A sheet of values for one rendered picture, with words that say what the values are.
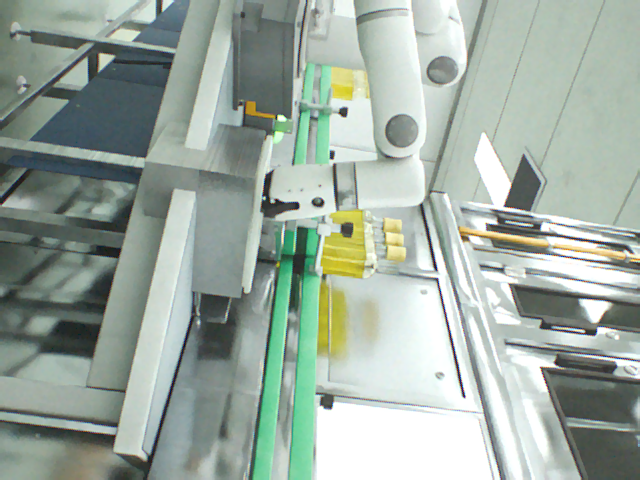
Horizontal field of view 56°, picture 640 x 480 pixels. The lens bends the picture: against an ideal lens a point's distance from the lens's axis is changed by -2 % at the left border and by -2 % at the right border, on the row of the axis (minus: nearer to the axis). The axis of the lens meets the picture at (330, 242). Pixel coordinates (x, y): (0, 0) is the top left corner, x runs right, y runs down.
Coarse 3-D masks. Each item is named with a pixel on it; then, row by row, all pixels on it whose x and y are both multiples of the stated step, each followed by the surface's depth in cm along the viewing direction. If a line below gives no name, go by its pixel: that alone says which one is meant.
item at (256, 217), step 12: (264, 144) 98; (264, 156) 93; (264, 168) 89; (252, 192) 89; (252, 204) 90; (252, 216) 91; (252, 228) 91; (252, 240) 93; (252, 252) 94; (252, 264) 95
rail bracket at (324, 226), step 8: (320, 216) 115; (328, 216) 113; (288, 224) 113; (296, 224) 113; (304, 224) 114; (312, 224) 114; (320, 224) 113; (328, 224) 113; (336, 224) 115; (344, 224) 115; (352, 224) 115; (320, 232) 114; (328, 232) 114; (344, 232) 114; (352, 232) 114; (320, 240) 116; (320, 248) 117; (320, 256) 118; (312, 272) 119; (320, 272) 119
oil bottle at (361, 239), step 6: (330, 234) 136; (336, 234) 137; (354, 234) 138; (360, 234) 138; (366, 234) 139; (324, 240) 134; (330, 240) 134; (336, 240) 135; (342, 240) 135; (348, 240) 135; (354, 240) 136; (360, 240) 136; (366, 240) 137; (372, 240) 138; (366, 246) 135; (372, 246) 136
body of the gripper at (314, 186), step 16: (272, 176) 96; (288, 176) 94; (304, 176) 94; (320, 176) 93; (272, 192) 91; (288, 192) 91; (304, 192) 91; (320, 192) 91; (336, 192) 92; (304, 208) 92; (320, 208) 92; (336, 208) 94
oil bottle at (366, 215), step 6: (342, 210) 145; (348, 210) 145; (354, 210) 146; (360, 210) 147; (366, 210) 147; (342, 216) 144; (348, 216) 144; (354, 216) 144; (360, 216) 144; (366, 216) 145; (372, 216) 146; (372, 222) 146
